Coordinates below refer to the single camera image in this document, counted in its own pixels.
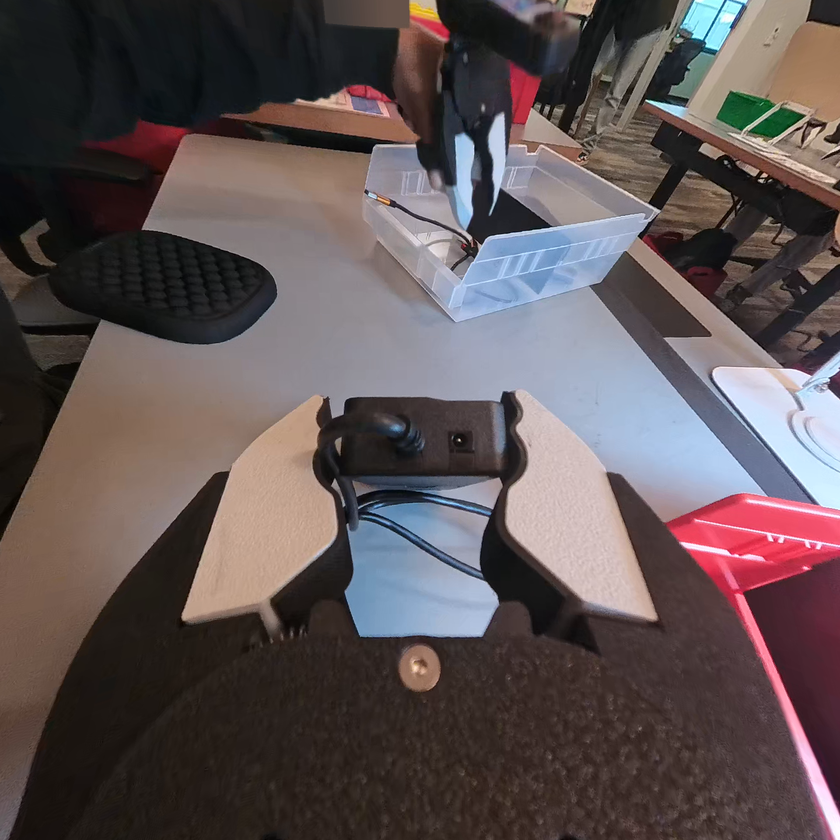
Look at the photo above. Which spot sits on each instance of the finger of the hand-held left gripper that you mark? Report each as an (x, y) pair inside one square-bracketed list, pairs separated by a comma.
[(464, 177), (500, 151)]

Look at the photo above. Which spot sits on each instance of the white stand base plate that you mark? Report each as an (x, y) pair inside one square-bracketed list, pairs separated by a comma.
[(754, 407)]

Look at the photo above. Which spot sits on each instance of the black usb hub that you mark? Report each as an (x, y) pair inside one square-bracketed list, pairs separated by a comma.
[(433, 410)]

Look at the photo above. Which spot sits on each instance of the person's left forearm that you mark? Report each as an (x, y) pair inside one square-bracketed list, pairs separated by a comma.
[(262, 52)]

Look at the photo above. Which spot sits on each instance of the wooden table with black legs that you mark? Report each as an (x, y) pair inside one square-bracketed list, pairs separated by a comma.
[(807, 174)]

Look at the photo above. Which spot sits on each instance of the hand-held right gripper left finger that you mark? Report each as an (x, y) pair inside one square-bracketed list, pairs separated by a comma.
[(269, 525)]

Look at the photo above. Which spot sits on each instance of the red bag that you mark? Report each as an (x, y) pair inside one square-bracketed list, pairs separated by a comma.
[(656, 244)]

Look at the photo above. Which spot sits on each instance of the red plastic bin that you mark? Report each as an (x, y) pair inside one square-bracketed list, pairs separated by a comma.
[(754, 531)]

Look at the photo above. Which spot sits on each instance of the person's left hand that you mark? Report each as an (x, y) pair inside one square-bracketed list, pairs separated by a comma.
[(417, 85)]

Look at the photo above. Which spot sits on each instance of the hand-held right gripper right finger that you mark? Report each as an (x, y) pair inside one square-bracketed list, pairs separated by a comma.
[(571, 525)]

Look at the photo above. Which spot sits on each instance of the clear plastic bin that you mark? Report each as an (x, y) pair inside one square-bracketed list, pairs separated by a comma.
[(558, 256)]

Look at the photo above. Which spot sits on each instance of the black seat cushion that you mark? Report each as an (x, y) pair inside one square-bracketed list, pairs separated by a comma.
[(164, 289)]

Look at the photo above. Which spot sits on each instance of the green box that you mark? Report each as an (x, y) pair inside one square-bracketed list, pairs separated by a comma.
[(741, 108)]

